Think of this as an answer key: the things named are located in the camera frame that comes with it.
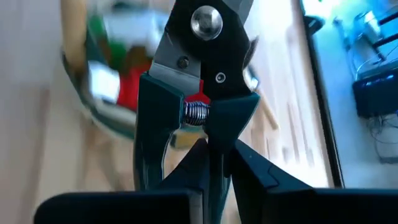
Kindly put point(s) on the black aluminium table frame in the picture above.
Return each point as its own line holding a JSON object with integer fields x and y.
{"x": 326, "y": 124}

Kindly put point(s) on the black table clamp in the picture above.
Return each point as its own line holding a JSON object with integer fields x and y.
{"x": 312, "y": 23}

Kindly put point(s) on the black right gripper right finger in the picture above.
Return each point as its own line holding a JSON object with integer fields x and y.
{"x": 311, "y": 208}

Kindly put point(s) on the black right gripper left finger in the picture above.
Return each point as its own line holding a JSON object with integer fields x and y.
{"x": 124, "y": 208}

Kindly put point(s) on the black equipment box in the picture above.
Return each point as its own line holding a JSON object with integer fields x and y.
{"x": 376, "y": 96}

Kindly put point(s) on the red gardening glove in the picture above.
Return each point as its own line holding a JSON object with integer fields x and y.
{"x": 133, "y": 90}

